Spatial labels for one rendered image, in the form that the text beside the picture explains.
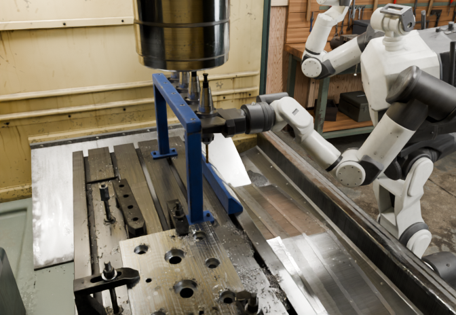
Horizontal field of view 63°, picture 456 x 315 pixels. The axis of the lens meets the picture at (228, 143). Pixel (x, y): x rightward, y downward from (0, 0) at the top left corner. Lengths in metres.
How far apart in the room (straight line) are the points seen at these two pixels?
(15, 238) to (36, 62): 0.71
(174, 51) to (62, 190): 1.16
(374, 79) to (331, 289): 0.62
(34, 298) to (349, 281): 0.99
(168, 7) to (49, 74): 1.17
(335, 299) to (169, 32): 0.89
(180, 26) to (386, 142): 0.68
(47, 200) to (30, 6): 0.74
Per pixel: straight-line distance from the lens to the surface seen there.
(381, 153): 1.08
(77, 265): 1.06
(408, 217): 1.58
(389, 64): 1.15
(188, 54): 0.58
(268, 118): 1.06
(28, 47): 1.68
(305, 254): 1.26
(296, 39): 3.64
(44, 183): 1.69
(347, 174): 1.09
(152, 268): 0.88
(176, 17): 0.57
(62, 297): 1.40
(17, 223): 1.84
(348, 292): 1.24
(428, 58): 1.17
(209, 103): 1.00
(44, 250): 1.54
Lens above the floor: 1.60
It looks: 27 degrees down
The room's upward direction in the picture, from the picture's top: 1 degrees clockwise
